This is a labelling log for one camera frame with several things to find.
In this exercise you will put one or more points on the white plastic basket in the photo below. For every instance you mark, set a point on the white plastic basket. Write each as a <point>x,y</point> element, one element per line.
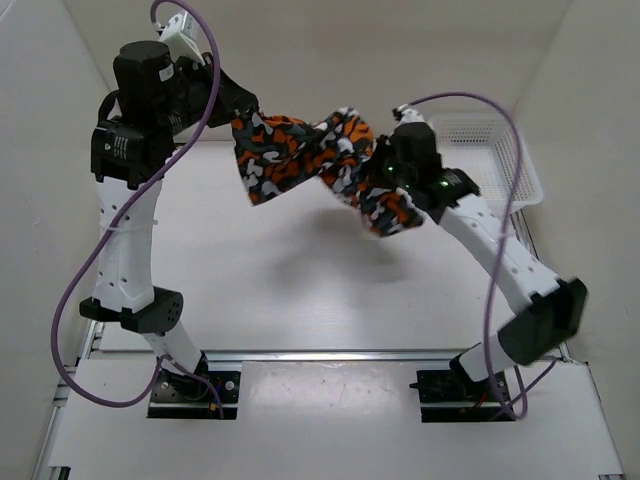
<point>483,146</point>

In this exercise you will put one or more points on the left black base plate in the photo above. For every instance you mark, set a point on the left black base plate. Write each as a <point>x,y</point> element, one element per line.
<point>178,397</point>

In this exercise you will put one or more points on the orange camouflage shorts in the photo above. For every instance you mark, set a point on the orange camouflage shorts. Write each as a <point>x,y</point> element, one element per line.
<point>275,154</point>

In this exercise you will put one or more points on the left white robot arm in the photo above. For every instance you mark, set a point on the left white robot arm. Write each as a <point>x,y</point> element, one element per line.
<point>157,97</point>

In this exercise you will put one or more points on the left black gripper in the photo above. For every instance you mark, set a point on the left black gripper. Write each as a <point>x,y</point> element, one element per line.
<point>232,101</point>

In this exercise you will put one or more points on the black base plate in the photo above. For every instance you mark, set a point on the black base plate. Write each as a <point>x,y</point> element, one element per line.
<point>178,397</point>
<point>446,398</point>

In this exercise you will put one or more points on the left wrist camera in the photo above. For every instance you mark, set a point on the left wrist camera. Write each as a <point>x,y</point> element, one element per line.
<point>179,35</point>

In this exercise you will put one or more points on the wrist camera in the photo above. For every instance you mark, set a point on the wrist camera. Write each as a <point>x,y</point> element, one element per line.
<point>179,35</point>
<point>406,114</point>

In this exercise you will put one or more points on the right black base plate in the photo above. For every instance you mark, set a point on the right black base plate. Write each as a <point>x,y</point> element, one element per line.
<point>446,398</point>

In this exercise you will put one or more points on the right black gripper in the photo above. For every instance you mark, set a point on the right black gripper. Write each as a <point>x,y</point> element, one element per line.
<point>384,146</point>

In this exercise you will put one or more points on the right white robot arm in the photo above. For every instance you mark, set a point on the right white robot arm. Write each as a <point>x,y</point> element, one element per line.
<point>547,309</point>

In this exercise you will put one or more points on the aluminium front rail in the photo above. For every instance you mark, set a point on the aluminium front rail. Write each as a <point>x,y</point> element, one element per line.
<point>404,355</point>

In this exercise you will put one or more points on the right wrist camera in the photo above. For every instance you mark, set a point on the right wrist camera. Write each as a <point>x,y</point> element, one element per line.
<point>406,114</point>

